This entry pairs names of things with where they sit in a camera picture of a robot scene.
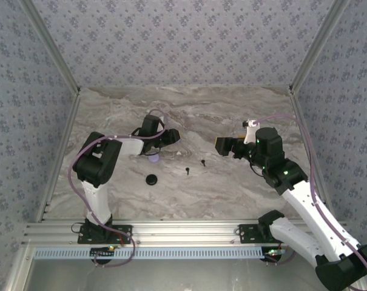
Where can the black round charging case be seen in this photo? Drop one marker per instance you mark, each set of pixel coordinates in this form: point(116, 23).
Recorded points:
point(151, 179)

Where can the aluminium side rail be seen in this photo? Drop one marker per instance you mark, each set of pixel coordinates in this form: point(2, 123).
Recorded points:
point(70, 121)
point(297, 103)

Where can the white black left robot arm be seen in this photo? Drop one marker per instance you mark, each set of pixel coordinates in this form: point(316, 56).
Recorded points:
point(95, 197)

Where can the small black controller board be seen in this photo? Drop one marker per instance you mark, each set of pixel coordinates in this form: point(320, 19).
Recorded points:
point(272, 256)
point(101, 253)

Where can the aluminium corner post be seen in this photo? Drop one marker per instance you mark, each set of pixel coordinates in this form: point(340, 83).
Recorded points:
point(318, 45)
point(52, 45)

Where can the long aluminium base rail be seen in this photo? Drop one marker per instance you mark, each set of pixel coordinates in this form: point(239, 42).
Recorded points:
point(183, 233)

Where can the grey metal panel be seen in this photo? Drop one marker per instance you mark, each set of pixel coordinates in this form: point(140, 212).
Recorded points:
point(183, 276)

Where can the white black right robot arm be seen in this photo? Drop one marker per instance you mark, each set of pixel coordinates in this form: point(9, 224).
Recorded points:
point(307, 206)

